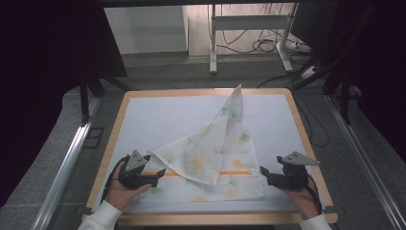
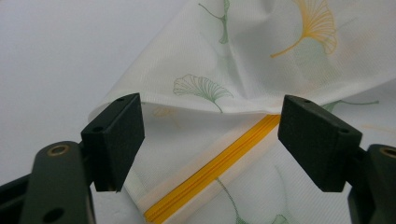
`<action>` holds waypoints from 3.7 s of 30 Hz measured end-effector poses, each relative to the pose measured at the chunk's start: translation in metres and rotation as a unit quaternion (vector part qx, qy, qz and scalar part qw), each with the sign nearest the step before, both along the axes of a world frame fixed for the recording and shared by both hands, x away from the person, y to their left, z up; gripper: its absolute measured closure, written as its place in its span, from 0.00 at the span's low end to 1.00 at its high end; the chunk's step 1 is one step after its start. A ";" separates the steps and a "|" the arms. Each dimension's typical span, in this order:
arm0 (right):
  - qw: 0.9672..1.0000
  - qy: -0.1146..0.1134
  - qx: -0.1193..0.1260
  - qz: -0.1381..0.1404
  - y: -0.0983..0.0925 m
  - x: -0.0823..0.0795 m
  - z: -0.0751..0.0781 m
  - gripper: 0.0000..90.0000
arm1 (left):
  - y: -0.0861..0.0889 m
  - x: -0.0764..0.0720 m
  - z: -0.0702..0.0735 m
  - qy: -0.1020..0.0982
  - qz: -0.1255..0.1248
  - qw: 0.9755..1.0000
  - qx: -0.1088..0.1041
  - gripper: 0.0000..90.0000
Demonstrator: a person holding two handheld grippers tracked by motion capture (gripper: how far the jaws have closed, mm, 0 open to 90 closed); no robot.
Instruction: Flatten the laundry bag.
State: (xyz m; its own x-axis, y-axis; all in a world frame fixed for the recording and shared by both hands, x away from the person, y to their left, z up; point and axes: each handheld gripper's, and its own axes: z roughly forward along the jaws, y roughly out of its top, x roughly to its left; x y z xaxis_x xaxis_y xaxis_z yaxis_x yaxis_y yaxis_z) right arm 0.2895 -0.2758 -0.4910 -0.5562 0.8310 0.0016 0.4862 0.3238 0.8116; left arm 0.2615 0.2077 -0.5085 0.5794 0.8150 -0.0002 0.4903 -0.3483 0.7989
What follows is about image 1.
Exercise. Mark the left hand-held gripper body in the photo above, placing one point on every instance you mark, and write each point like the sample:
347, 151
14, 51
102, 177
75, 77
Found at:
135, 161

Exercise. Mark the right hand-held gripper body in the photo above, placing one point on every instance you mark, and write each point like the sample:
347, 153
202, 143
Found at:
293, 177

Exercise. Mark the white leaf-print zippered cloth bag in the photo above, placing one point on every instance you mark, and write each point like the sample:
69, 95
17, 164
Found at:
207, 153

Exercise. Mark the person's right hand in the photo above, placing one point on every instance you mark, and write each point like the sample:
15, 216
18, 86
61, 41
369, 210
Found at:
304, 201

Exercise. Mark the black floor plate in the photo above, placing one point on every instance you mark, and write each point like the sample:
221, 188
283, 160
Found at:
94, 137

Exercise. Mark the black metal stand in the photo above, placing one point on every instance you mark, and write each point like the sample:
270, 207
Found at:
344, 99
84, 102

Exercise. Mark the white power strip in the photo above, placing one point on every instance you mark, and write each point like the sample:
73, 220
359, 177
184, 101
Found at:
309, 72

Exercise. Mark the dark curtain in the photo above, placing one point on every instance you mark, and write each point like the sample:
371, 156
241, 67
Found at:
41, 80
383, 64

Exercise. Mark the aluminium rail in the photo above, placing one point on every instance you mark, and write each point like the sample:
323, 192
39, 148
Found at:
367, 166
65, 166

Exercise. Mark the white metal desk frame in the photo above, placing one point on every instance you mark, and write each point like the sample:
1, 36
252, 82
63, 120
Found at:
249, 21

